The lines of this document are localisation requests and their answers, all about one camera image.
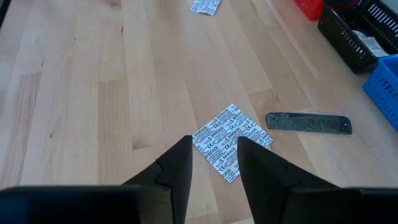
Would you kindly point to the black aluminium table frame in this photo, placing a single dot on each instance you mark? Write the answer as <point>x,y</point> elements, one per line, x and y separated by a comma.
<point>2,6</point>

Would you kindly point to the black plastic bin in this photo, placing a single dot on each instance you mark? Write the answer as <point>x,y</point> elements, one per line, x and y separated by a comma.
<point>334,28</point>

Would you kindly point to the red plastic bin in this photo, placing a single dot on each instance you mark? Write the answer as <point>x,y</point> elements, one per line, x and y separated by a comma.
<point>308,7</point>

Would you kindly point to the black comb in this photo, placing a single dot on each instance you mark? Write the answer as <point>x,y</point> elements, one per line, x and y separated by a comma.
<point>309,123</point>

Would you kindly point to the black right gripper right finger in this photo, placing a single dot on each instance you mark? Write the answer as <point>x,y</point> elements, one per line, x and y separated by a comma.
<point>261,177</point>

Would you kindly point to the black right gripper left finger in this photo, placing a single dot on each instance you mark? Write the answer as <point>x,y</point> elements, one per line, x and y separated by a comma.
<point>177,171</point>

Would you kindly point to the blue plastic bin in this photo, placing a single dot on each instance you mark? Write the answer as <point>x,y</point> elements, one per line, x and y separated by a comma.
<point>382,90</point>

